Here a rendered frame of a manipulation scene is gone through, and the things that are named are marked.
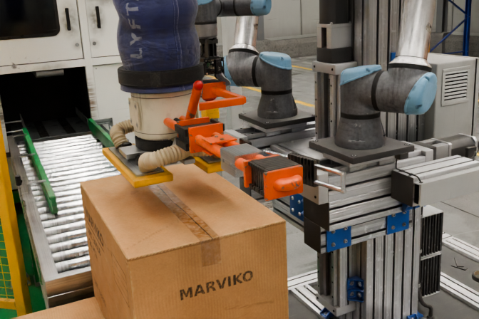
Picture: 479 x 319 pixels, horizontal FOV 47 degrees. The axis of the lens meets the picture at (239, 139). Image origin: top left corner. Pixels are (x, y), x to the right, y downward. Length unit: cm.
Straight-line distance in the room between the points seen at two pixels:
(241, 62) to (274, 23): 1015
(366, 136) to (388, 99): 13
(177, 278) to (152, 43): 56
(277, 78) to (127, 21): 77
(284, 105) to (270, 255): 77
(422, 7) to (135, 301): 105
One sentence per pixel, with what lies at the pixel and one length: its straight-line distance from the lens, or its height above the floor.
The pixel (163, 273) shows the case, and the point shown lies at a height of 89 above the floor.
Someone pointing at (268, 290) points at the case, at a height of 77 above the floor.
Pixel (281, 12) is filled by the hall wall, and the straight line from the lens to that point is 1230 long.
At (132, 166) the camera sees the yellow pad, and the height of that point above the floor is 108.
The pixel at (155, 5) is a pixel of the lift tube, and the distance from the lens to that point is 138.
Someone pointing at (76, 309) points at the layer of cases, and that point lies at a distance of 192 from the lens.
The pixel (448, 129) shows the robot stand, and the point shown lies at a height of 100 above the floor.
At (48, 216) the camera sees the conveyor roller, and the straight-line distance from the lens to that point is 271.
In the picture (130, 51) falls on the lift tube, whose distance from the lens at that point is 141.
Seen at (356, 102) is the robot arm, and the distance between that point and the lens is 162.
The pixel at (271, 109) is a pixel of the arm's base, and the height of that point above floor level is 107.
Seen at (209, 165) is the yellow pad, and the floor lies 107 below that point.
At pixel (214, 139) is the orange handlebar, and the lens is 117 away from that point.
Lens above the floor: 150
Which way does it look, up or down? 15 degrees down
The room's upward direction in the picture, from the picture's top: 3 degrees counter-clockwise
